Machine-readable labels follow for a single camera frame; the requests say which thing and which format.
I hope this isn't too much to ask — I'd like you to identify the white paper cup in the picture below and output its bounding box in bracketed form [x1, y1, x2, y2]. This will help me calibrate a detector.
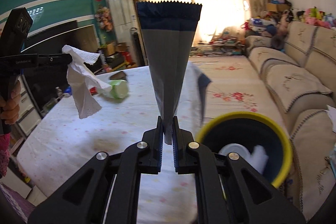
[218, 143, 251, 161]

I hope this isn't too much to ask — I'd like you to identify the white paper towel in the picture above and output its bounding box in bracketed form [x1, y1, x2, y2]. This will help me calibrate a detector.
[62, 45, 112, 119]

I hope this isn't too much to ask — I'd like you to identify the grey blue foil wrapper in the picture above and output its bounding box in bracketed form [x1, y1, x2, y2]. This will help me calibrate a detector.
[137, 1, 202, 145]

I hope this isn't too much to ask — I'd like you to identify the yellow rimmed trash bin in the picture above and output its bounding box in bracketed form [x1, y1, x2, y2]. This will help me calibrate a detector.
[196, 111, 293, 188]

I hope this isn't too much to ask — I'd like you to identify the person's left hand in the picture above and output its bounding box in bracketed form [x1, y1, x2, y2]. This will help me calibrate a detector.
[1, 81, 21, 125]

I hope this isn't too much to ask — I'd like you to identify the black television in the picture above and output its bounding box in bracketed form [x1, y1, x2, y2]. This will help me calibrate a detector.
[22, 21, 98, 111]

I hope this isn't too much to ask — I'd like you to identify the white dotted table cloth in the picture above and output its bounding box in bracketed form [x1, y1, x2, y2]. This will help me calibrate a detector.
[17, 67, 197, 223]

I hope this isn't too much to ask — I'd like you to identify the plastic water bottle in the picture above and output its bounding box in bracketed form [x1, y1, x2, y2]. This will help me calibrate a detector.
[55, 87, 63, 100]

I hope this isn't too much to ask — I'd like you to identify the blue tissue pack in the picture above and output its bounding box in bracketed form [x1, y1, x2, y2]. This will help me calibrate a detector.
[63, 86, 72, 97]

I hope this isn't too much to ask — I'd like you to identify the artificial flower bunch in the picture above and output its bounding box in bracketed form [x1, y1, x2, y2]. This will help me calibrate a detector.
[94, 6, 113, 32]

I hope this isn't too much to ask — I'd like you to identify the red snack wrapper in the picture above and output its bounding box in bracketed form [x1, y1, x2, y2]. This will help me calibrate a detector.
[89, 87, 98, 96]

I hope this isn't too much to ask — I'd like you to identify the green white drink carton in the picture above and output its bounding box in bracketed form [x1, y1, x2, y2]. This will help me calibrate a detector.
[96, 80, 129, 100]

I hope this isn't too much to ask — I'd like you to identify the floral floor mat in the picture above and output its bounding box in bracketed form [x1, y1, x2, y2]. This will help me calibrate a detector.
[189, 56, 286, 129]

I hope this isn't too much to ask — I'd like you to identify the brown plastic tray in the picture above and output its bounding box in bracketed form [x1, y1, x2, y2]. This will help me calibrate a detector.
[109, 71, 127, 81]

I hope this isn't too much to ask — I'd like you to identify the black tower fan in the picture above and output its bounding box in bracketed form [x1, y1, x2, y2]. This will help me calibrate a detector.
[130, 27, 145, 67]

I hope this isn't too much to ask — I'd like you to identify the beige sofa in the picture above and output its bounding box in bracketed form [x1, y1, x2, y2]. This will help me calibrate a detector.
[245, 21, 335, 223]

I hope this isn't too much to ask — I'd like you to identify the glass table with books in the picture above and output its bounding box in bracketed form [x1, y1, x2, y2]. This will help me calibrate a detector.
[189, 36, 246, 57]

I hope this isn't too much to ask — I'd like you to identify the pile of plush toys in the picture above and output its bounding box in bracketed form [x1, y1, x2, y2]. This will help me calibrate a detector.
[295, 7, 335, 30]

